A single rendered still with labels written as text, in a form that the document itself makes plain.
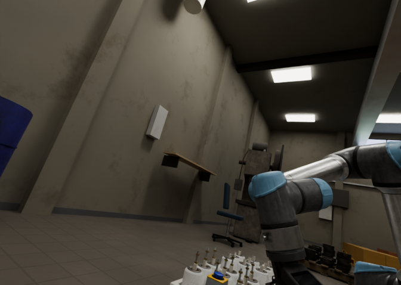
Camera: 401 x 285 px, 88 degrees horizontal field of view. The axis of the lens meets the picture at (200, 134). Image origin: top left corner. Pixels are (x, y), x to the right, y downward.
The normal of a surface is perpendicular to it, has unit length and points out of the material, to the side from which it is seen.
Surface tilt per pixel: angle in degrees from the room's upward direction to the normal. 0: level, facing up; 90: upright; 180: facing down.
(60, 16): 90
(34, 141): 90
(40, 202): 90
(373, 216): 90
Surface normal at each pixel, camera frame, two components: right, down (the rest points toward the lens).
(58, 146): 0.85, 0.05
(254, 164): -0.29, -0.33
